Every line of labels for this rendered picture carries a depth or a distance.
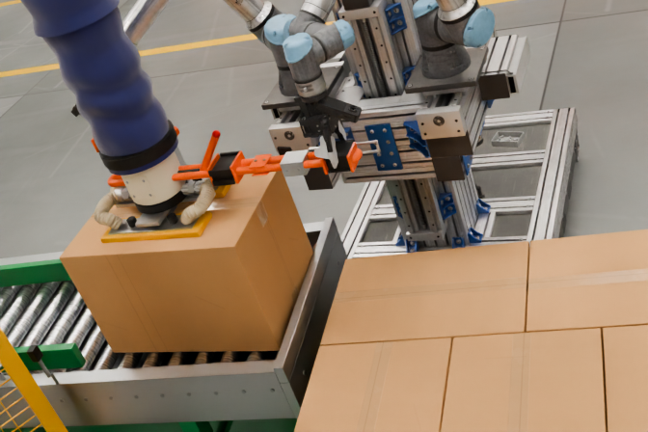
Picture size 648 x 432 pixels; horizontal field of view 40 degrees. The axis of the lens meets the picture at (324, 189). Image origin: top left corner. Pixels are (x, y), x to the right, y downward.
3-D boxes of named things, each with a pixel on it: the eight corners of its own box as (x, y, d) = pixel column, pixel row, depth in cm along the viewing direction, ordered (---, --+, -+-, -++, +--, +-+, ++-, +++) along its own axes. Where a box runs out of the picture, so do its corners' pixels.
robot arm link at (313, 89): (325, 67, 231) (316, 83, 225) (331, 83, 233) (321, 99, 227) (299, 71, 234) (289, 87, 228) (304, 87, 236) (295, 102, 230)
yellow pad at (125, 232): (101, 244, 267) (94, 230, 264) (117, 223, 275) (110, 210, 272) (200, 237, 254) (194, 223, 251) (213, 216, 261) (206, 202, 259)
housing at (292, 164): (283, 177, 247) (278, 164, 244) (291, 164, 252) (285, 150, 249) (307, 175, 244) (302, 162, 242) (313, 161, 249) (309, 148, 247)
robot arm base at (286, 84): (289, 75, 305) (280, 50, 300) (329, 70, 299) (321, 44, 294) (274, 98, 294) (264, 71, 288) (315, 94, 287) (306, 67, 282)
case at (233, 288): (113, 353, 288) (58, 257, 268) (164, 271, 319) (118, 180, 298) (281, 351, 265) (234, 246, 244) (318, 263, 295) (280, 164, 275)
